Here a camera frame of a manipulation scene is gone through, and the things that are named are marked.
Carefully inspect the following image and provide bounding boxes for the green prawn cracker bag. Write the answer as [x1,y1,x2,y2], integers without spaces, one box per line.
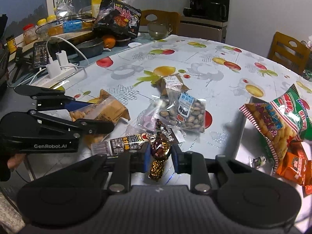
[239,85,311,174]

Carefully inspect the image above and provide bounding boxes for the dark metal pan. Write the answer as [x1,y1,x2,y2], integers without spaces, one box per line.
[76,39,104,59]

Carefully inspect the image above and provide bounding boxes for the yellow lid jar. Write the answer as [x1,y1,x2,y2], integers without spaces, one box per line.
[36,14,57,27]

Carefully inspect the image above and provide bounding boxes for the person's left hand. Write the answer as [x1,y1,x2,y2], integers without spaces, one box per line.
[7,154,26,170]

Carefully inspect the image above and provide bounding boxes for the glass cup green tint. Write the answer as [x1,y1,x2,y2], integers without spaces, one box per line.
[148,21,172,40]

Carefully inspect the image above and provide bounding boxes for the clear bag watermelon seeds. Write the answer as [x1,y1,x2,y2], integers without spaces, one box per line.
[159,90,206,133]

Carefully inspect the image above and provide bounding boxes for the red lid jar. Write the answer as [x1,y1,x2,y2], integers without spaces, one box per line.
[23,23,38,45]

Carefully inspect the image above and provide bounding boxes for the brown small snack pack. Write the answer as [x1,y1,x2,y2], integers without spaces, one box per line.
[154,74,190,96]

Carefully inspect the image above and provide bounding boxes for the white charger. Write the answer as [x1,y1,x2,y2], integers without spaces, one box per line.
[46,60,61,79]
[56,50,69,68]

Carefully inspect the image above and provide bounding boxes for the white charging cable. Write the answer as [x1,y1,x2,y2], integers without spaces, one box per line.
[7,35,90,88]

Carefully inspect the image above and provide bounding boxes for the white power strip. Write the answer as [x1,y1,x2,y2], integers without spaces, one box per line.
[29,63,85,88]

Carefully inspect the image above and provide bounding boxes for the blue package on windowsill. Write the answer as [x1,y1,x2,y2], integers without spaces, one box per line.
[62,19,82,33]

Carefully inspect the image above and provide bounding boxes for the black instant noodle bag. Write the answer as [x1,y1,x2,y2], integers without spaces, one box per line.
[95,0,142,39]

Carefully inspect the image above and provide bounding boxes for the orange snack packets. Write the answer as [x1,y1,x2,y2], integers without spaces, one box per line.
[276,142,311,195]

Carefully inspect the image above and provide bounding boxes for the gold brown candy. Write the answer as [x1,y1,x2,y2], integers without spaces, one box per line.
[149,132,171,181]

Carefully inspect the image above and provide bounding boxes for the orange fruit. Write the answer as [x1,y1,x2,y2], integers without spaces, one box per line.
[102,35,116,49]

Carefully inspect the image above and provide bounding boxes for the black water dispenser machine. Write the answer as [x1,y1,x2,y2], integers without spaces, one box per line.
[178,0,230,43]

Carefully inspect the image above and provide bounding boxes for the fruit pattern tablecloth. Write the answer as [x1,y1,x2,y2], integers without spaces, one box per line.
[60,35,311,157]

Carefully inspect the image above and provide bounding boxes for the small clear pink candy bag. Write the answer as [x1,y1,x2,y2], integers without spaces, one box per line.
[137,96,167,132]

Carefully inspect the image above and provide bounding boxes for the wooden chair right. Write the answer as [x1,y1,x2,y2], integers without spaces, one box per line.
[268,32,310,75]

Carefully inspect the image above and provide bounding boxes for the brown paper cracker bag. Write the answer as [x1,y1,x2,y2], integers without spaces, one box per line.
[69,88,131,144]

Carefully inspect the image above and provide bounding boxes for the smartphone on stand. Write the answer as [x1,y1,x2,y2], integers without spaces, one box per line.
[33,41,49,69]

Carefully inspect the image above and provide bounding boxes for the white charger rear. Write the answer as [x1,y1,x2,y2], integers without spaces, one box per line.
[56,50,69,68]

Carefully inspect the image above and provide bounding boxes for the white charger front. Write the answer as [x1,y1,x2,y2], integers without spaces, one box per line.
[46,60,61,79]

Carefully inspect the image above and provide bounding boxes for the wooden chair behind table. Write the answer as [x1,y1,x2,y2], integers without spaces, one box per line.
[140,9,180,34]

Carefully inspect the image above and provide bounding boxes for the chocolate tube cartoon face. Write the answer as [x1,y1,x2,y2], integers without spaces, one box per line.
[91,133,157,158]

